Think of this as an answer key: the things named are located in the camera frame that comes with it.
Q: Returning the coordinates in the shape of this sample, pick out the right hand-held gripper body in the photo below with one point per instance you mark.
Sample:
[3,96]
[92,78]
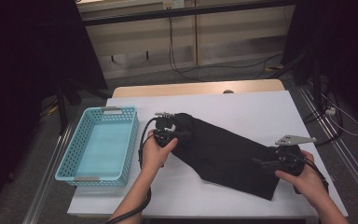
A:
[290,160]

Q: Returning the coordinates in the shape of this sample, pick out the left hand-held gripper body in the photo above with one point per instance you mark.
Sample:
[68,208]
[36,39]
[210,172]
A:
[164,132]

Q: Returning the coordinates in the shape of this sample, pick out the black shorts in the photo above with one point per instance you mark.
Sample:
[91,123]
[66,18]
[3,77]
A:
[223,155]

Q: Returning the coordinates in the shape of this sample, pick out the light blue perforated plastic basket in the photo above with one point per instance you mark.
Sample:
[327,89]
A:
[102,146]

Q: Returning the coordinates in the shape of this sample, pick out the person's left hand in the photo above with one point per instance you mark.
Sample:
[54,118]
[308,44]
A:
[157,157]

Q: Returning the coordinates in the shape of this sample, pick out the person's right hand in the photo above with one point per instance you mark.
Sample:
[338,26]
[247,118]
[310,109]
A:
[307,185]

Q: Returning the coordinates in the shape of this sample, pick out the light wooden table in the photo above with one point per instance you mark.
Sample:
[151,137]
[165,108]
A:
[183,88]

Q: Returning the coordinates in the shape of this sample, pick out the white table mat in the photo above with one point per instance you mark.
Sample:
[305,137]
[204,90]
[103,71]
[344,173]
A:
[230,105]

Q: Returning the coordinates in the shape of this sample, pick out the round table grommet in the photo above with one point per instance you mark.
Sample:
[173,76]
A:
[228,91]

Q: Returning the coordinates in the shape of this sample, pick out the white power plug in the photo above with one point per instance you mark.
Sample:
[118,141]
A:
[330,111]

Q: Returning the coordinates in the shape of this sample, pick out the black stand legs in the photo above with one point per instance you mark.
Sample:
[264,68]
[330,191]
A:
[62,105]

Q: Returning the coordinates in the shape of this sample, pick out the long wooden counter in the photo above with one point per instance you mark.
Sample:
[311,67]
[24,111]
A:
[230,31]

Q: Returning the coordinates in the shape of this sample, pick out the black curtain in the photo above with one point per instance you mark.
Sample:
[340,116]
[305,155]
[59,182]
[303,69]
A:
[348,46]
[18,62]

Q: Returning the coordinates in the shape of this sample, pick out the black camera stand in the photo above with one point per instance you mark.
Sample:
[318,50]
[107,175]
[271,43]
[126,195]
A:
[316,77]

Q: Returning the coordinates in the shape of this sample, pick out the white wall socket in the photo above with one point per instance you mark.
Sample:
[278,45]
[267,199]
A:
[174,3]

